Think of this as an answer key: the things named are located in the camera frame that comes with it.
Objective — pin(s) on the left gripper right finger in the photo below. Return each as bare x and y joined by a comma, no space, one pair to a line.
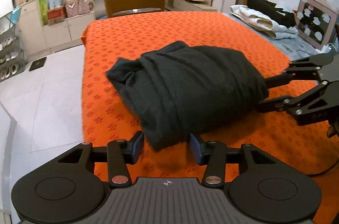
211,154

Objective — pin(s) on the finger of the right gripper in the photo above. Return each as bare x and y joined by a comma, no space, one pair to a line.
286,78
284,103

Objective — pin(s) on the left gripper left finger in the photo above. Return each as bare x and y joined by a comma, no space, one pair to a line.
120,153

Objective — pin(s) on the dark grey sweatpants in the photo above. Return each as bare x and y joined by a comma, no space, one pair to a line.
180,90

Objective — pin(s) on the black folded clothes stack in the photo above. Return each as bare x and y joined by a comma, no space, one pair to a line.
269,9

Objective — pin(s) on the orange floral table mat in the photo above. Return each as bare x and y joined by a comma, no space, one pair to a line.
105,117

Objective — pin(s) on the white folded padded jacket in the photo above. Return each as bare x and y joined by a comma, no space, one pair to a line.
263,23

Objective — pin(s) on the black floor mat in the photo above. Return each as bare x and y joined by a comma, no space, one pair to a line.
38,63

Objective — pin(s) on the cream low cabinet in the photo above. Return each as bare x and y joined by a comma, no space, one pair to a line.
188,5

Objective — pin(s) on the white storage cabinet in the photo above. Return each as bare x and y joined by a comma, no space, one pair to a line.
39,40

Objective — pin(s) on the metal shoe rack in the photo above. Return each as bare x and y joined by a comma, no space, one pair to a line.
12,54

